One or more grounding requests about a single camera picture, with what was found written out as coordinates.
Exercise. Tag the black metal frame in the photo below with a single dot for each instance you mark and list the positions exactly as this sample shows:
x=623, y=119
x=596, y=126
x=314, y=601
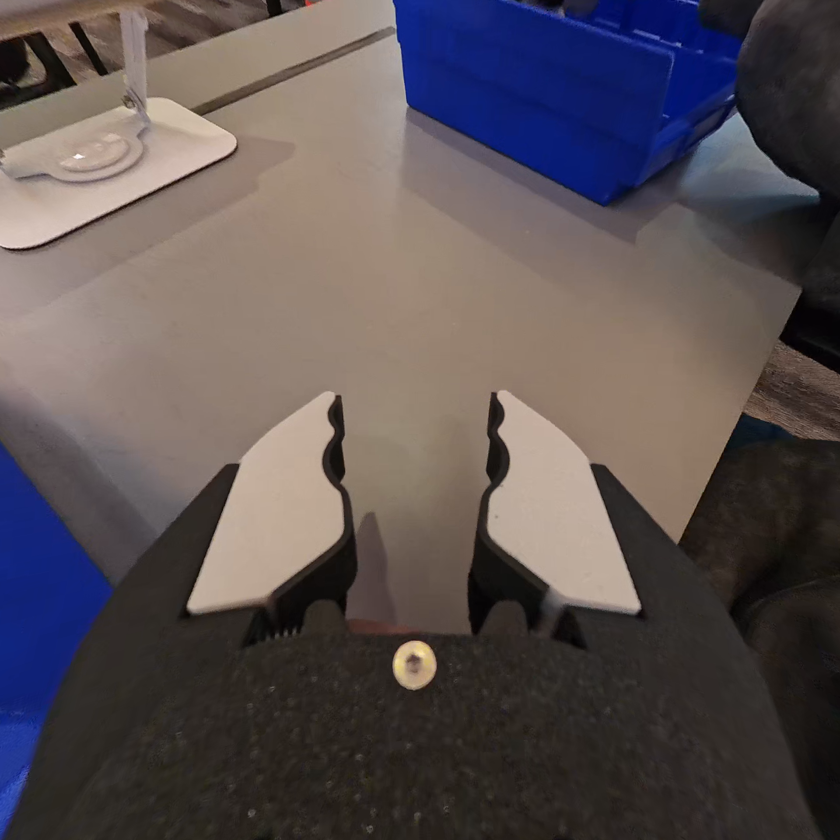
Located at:
x=85, y=46

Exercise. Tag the person's right forearm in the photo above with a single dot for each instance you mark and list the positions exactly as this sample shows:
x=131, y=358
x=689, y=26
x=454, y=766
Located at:
x=800, y=98

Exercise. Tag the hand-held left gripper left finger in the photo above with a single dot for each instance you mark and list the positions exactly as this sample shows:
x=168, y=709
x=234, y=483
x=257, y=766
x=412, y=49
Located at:
x=262, y=525

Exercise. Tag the blue plastic bin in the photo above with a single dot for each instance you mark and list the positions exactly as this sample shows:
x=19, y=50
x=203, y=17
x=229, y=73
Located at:
x=39, y=590
x=525, y=98

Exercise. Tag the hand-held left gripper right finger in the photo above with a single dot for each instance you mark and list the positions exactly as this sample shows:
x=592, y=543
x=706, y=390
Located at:
x=564, y=525

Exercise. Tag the grey desk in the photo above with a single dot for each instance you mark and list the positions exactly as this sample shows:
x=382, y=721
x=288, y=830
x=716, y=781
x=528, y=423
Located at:
x=394, y=295

